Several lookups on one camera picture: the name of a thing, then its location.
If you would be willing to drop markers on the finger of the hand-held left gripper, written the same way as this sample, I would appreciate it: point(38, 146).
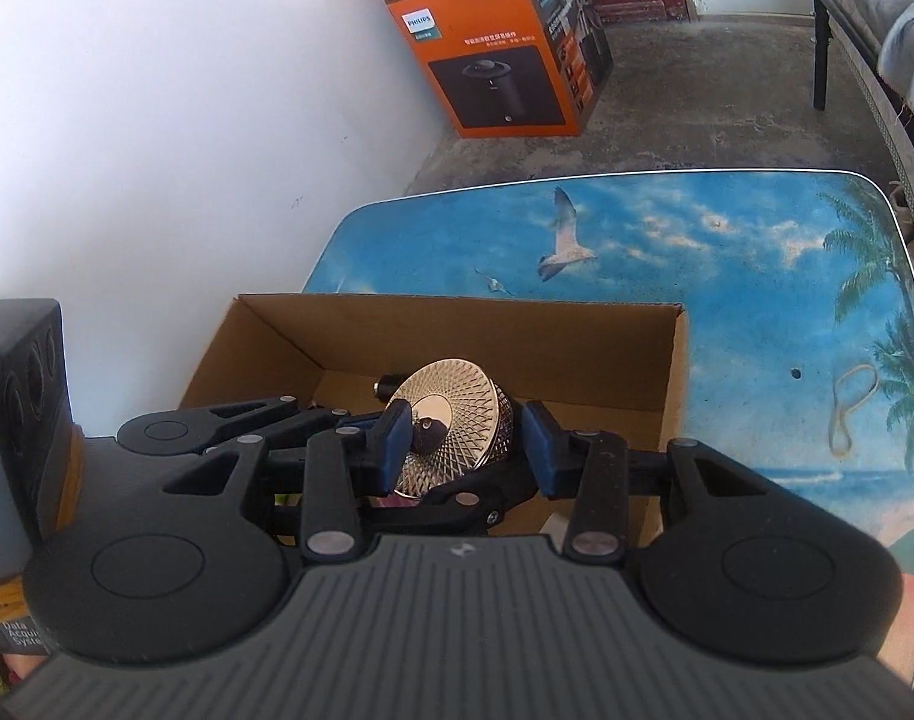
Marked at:
point(363, 424)
point(464, 510)

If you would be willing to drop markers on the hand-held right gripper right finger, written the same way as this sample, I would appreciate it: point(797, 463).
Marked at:
point(538, 450)

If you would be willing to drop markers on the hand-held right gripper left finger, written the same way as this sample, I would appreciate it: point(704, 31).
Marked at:
point(393, 442)

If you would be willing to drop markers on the black cylinder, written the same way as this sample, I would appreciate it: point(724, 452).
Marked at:
point(388, 386)

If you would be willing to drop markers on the dark jar with gold lid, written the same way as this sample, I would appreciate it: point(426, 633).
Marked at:
point(457, 405)

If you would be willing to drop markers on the brown cardboard box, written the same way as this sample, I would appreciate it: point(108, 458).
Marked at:
point(502, 337)

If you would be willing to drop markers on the tan rubber band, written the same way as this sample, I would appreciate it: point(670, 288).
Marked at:
point(834, 427)

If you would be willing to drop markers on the orange printed carton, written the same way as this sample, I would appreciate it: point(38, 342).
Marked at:
point(502, 82)

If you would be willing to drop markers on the grey blanket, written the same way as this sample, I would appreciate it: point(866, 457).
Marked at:
point(877, 0)

